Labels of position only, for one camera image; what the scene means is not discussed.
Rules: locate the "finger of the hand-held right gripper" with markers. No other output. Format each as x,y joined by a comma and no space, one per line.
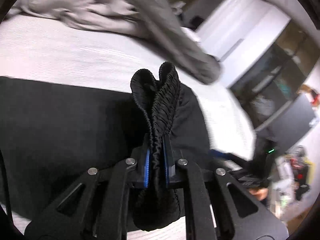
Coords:
225,156

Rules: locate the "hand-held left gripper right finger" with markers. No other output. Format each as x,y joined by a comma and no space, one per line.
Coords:
167,166

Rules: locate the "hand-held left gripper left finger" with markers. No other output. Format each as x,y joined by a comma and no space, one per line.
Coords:
147,165

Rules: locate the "black pants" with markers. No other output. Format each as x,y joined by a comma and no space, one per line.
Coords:
62,130

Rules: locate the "person's right hand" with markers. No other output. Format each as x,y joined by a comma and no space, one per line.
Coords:
260,194

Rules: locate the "dark flat screen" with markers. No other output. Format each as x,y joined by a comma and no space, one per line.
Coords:
295,120

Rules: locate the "open wardrobe shelves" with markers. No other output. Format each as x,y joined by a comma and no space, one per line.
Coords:
275,80

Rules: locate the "white curtain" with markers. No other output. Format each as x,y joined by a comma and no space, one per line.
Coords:
230,12

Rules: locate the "grey duvet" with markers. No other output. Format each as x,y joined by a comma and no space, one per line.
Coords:
87,10

